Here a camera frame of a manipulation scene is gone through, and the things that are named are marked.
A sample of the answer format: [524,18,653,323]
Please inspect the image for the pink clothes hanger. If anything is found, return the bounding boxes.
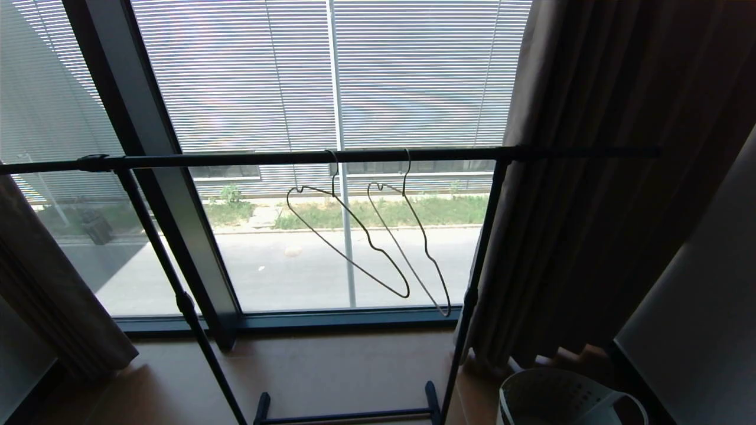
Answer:
[366,148,452,318]
[286,149,411,300]

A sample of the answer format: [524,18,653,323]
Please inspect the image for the black clothes rack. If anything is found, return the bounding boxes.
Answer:
[0,145,663,425]

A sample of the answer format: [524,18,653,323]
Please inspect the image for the white laundry basket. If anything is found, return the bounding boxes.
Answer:
[497,368,651,425]

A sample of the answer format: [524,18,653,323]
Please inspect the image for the window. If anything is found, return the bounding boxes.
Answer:
[0,0,533,350]

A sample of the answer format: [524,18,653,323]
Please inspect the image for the brown curtain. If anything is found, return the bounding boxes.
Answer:
[454,0,756,381]
[0,161,140,385]

